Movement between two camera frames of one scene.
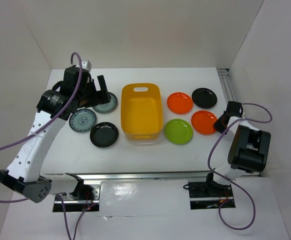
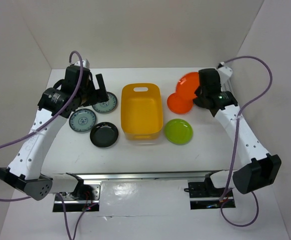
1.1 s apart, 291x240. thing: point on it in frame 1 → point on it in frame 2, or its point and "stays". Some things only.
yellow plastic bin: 141,112 stays
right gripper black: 216,125 → 197,91
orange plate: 202,121 → 187,86
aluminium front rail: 175,175 stays
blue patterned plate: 82,120 stays
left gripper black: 99,97 stays
